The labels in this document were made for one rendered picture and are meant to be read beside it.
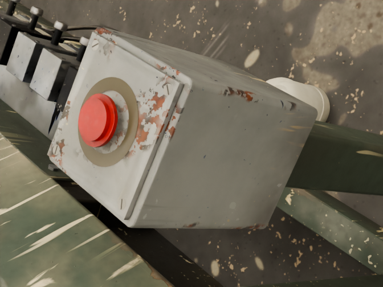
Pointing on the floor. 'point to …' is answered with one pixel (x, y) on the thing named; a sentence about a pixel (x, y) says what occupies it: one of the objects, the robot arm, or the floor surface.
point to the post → (339, 161)
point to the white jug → (305, 95)
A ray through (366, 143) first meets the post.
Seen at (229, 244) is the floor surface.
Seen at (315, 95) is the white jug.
